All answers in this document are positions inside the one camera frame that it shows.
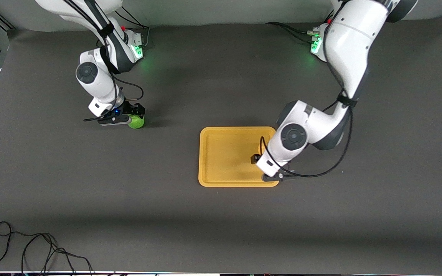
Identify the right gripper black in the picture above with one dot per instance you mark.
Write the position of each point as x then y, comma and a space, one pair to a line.
133, 110

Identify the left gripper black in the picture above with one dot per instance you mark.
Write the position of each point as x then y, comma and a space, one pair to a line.
255, 158

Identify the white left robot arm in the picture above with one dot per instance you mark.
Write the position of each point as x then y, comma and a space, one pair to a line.
351, 38

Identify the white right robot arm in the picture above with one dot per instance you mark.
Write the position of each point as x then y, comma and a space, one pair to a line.
94, 76

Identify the yellow plastic tray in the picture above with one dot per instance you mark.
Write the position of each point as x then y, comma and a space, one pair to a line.
225, 157

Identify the green apple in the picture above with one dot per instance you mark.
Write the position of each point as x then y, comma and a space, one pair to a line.
136, 122

